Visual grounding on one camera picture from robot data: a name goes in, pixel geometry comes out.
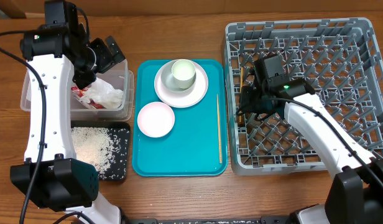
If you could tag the grey shallow bowl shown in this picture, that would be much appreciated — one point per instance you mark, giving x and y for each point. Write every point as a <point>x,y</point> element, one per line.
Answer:
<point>174,84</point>

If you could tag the black plastic tray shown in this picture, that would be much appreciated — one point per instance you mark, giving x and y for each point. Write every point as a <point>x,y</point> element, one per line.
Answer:
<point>120,149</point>

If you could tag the grey plastic dishwasher rack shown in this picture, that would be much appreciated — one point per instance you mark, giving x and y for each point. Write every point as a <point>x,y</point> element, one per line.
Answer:
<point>339,58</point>

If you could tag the small white dish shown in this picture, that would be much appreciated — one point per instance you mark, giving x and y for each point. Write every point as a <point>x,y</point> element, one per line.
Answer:
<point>156,119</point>

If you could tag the large white plate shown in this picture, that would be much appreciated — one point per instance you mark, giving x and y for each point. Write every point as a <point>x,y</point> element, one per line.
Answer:
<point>183,99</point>

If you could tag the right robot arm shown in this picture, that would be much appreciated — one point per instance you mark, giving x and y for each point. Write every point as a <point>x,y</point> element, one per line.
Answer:
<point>356,193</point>

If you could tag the pale green cup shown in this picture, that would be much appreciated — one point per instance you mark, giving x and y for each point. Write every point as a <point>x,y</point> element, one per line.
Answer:
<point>183,72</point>

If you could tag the white napkin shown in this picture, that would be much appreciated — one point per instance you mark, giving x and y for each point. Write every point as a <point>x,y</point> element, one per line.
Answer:
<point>101,95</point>

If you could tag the spilled rice pile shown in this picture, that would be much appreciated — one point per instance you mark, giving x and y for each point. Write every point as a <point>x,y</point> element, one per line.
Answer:
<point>92,149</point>

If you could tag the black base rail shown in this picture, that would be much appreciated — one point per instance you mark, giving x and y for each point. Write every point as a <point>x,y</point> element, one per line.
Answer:
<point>262,220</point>

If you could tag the red snack wrapper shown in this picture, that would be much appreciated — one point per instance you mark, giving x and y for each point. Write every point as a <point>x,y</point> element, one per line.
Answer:
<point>77,93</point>

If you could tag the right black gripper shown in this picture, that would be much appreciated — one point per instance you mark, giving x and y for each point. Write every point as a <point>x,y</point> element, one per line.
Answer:
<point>245,101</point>

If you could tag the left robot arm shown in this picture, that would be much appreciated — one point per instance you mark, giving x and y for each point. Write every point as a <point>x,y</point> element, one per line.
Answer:
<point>60,54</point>

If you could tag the clear plastic bin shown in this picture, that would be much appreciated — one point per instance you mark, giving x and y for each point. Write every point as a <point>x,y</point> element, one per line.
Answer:
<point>120,78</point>

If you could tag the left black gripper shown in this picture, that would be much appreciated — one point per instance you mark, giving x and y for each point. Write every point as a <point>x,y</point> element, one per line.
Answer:
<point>106,56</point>

